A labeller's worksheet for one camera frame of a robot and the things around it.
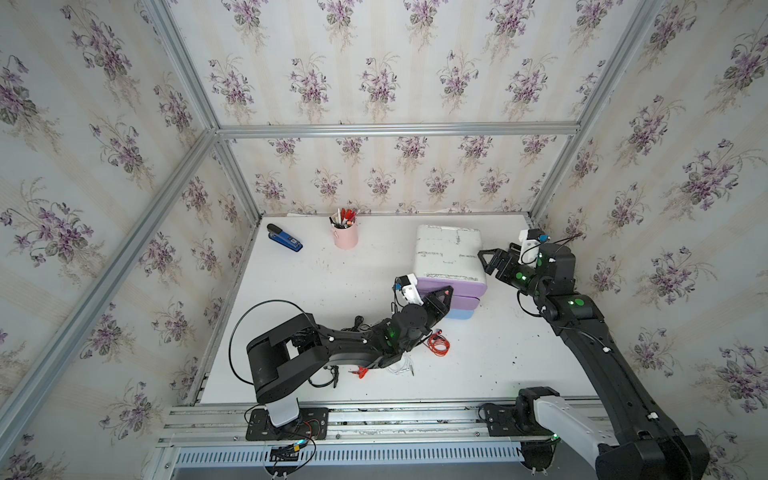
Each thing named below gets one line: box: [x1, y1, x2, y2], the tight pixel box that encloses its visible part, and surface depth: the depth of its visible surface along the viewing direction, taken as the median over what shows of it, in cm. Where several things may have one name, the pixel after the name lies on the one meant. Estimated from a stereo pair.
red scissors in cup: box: [340, 208, 357, 222], surface depth 107 cm
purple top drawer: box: [417, 277, 488, 299], surface depth 78 cm
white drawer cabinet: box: [415, 224, 487, 285], surface depth 82 cm
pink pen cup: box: [330, 213, 359, 250], surface depth 111 cm
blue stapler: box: [267, 223, 303, 252], surface depth 112 cm
